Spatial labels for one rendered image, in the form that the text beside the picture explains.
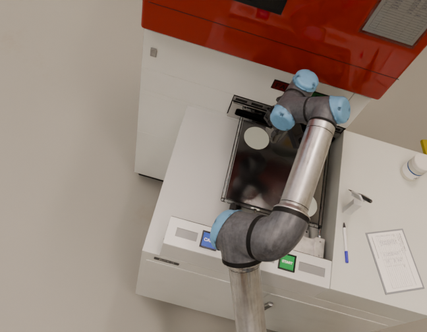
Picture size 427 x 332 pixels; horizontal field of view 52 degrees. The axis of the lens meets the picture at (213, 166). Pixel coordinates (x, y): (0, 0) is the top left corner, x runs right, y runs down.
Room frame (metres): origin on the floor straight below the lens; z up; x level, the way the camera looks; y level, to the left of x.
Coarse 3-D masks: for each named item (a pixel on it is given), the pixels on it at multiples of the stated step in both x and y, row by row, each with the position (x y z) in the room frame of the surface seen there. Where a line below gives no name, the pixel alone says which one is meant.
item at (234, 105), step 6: (234, 102) 1.05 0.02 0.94; (240, 102) 1.06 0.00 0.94; (234, 108) 1.05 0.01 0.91; (240, 108) 1.05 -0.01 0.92; (246, 108) 1.05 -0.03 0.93; (252, 108) 1.06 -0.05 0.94; (258, 108) 1.07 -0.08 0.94; (228, 114) 1.04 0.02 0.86; (234, 114) 1.05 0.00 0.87; (240, 114) 1.06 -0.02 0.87; (258, 114) 1.06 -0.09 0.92; (264, 114) 1.06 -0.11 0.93; (246, 120) 1.05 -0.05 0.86; (252, 120) 1.06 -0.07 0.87; (258, 120) 1.07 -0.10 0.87; (264, 120) 1.08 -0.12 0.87; (270, 126) 1.07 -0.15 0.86; (336, 132) 1.10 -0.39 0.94; (336, 138) 1.10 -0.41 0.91
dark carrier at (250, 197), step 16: (240, 144) 0.91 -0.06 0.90; (272, 144) 0.97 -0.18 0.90; (288, 144) 0.99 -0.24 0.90; (240, 160) 0.84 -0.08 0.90; (256, 160) 0.87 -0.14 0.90; (272, 160) 0.90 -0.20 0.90; (288, 160) 0.93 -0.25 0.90; (240, 176) 0.78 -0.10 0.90; (256, 176) 0.81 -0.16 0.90; (272, 176) 0.84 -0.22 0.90; (288, 176) 0.86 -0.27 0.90; (320, 176) 0.92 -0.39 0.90; (240, 192) 0.72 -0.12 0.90; (256, 192) 0.75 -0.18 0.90; (272, 192) 0.77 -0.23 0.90; (320, 192) 0.85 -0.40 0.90; (272, 208) 0.71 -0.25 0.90
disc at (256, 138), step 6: (246, 132) 0.97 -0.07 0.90; (252, 132) 0.98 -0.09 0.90; (258, 132) 0.99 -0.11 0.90; (264, 132) 1.00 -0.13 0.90; (246, 138) 0.95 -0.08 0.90; (252, 138) 0.96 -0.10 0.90; (258, 138) 0.97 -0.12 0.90; (264, 138) 0.98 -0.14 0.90; (252, 144) 0.93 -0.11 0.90; (258, 144) 0.94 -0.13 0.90; (264, 144) 0.95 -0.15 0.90
